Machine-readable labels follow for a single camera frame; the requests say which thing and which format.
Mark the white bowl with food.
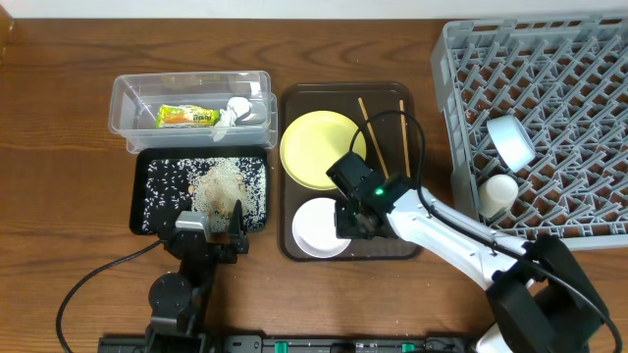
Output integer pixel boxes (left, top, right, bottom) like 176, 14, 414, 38
291, 197, 350, 259

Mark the yellow plate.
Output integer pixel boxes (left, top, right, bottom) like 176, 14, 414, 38
280, 111, 358, 190

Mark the white tissue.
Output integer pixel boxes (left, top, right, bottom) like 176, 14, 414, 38
213, 97, 251, 142

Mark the white cup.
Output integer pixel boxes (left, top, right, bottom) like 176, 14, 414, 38
478, 175, 519, 220

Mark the green yellow snack wrapper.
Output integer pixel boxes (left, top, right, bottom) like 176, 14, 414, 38
155, 105, 221, 128

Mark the light blue bowl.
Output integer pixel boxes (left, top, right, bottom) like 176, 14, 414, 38
487, 115, 536, 173

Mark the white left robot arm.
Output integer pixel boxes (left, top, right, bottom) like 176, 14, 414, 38
145, 200, 249, 353

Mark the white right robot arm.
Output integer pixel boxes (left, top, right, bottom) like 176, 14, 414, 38
327, 152, 623, 352

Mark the black waste tray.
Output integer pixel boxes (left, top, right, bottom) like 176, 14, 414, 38
130, 146, 268, 235

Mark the grey dishwasher rack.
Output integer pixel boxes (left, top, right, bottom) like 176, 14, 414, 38
431, 16, 627, 250

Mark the spilled rice and food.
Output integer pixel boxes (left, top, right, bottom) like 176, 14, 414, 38
135, 157, 267, 234

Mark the brown serving tray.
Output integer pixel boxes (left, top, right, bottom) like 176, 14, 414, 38
278, 82, 422, 263

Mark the left wooden chopstick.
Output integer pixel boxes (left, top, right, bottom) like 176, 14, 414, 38
357, 97, 389, 178

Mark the wooden chopstick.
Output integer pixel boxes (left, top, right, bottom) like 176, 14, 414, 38
357, 97, 389, 178
398, 99, 411, 178

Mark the right wooden chopstick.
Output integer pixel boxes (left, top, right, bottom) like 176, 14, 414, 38
398, 99, 411, 178

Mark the clear plastic bin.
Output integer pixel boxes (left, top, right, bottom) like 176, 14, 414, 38
109, 71, 278, 154

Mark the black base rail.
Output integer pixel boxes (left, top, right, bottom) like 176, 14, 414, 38
97, 335, 470, 353

